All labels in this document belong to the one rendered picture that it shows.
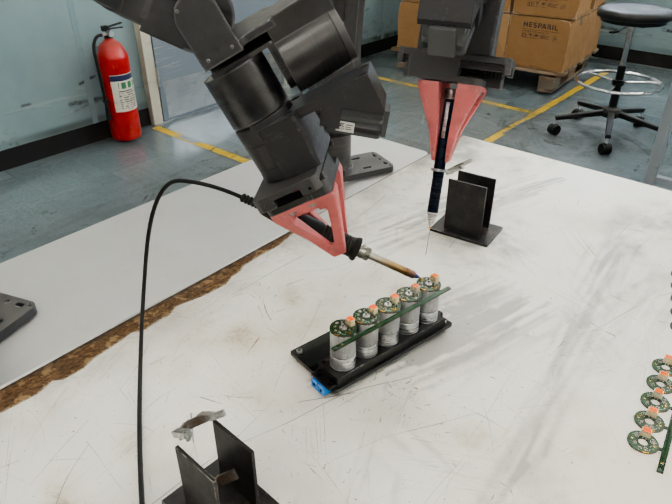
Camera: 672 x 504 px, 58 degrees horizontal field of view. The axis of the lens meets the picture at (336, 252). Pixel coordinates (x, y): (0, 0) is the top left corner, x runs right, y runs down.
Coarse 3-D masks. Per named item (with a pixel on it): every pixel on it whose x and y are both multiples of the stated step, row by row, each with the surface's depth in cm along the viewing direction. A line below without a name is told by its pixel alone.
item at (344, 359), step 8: (344, 328) 56; (336, 336) 55; (336, 344) 56; (352, 344) 56; (336, 352) 56; (344, 352) 56; (352, 352) 56; (336, 360) 57; (344, 360) 56; (352, 360) 57; (336, 368) 57; (344, 368) 57; (352, 368) 57
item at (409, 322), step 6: (408, 294) 60; (402, 306) 60; (408, 306) 60; (408, 312) 60; (414, 312) 60; (402, 318) 61; (408, 318) 60; (414, 318) 61; (402, 324) 61; (408, 324) 61; (414, 324) 61; (402, 330) 61; (408, 330) 61; (414, 330) 61
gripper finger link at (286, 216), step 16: (336, 192) 55; (288, 208) 56; (304, 208) 57; (320, 208) 56; (336, 208) 56; (288, 224) 57; (304, 224) 59; (336, 224) 58; (320, 240) 59; (336, 240) 59
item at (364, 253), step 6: (366, 246) 61; (360, 252) 61; (366, 252) 61; (372, 252) 61; (360, 258) 61; (366, 258) 61; (372, 258) 61; (378, 258) 61; (384, 258) 62; (384, 264) 62; (390, 264) 62; (396, 264) 62; (396, 270) 62; (402, 270) 62; (408, 270) 62; (408, 276) 62; (414, 276) 62
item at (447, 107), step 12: (444, 108) 58; (444, 120) 58; (444, 132) 59; (444, 144) 59; (444, 156) 59; (432, 168) 60; (444, 168) 60; (432, 180) 60; (432, 192) 60; (432, 204) 60
